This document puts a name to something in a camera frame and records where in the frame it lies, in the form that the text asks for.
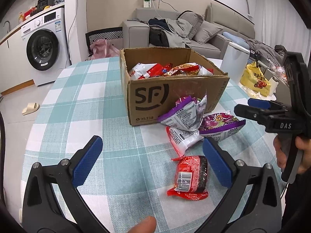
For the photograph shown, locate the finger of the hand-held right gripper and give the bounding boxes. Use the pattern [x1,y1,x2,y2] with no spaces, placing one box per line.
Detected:
[234,104,271,127]
[248,98,291,112]

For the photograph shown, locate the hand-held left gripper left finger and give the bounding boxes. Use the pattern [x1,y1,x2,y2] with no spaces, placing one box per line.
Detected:
[21,135,104,233]

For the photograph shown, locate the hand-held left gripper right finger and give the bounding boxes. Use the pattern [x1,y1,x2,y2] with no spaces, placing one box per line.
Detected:
[202,137,284,233]

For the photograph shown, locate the small red barcode snack packet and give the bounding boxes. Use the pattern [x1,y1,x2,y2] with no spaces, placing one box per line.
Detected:
[166,155,209,201]

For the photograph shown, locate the purple printed snack packet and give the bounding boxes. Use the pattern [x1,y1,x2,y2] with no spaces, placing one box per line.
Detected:
[198,110,246,142]

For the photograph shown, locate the purple silver-backed snack packet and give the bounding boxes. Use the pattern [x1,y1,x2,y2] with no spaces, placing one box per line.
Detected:
[157,95,207,133]

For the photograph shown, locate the white noodle snack packet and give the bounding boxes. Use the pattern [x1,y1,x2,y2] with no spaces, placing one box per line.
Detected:
[168,63,214,77]

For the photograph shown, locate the brown cardboard box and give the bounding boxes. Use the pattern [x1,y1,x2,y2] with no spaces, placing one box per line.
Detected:
[119,47,230,127]

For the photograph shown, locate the red snack packet blue logo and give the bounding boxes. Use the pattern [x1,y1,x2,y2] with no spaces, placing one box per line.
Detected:
[148,63,174,78]

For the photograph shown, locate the person's right hand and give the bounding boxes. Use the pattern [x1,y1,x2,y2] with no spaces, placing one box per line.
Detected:
[273,135,311,175]

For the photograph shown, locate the person's left hand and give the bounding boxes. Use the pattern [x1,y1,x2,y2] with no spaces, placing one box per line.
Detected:
[126,216,157,233]

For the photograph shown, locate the white paper roll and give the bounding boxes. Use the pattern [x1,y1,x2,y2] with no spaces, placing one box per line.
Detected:
[268,76,280,97]

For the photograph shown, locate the yellow plastic bag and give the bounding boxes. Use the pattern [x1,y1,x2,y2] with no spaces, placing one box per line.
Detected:
[240,62,272,96]

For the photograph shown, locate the white cylindrical bin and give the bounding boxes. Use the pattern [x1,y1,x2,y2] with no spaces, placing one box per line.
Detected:
[220,41,251,80]

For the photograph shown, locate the grey quilted coat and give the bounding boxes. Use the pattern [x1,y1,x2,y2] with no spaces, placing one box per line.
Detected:
[246,39,285,66]

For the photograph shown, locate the light blue pillow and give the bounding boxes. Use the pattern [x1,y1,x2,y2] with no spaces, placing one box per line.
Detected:
[222,31,251,50]

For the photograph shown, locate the beige slipper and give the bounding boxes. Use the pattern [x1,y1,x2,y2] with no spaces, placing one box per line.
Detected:
[22,103,40,116]

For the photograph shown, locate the light grey pillow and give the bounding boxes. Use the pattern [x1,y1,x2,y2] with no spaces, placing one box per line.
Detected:
[193,20,224,44]

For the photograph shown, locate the dark grey pillow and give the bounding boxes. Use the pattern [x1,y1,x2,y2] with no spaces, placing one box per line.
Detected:
[178,11,204,39]

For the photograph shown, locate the grey jacket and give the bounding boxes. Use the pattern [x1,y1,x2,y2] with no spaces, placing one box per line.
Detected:
[166,18,193,48]

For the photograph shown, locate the pink bag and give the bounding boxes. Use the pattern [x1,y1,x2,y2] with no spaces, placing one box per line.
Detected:
[90,39,121,60]

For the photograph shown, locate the dark clothes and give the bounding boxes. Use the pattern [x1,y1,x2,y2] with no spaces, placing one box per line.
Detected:
[148,18,170,48]

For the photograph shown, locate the white lower kitchen cabinet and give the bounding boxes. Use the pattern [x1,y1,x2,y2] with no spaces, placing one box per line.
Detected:
[0,25,34,94]

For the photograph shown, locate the patterned chair back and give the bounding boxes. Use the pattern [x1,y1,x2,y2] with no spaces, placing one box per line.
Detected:
[85,28,123,51]

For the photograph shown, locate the grey sofa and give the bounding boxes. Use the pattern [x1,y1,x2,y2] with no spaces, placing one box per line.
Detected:
[121,2,255,60]

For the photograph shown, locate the white washing machine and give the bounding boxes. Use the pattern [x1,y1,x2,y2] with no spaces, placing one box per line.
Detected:
[21,7,70,86]

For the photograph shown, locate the black rice cooker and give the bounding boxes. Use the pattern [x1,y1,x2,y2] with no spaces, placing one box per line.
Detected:
[37,0,56,10]

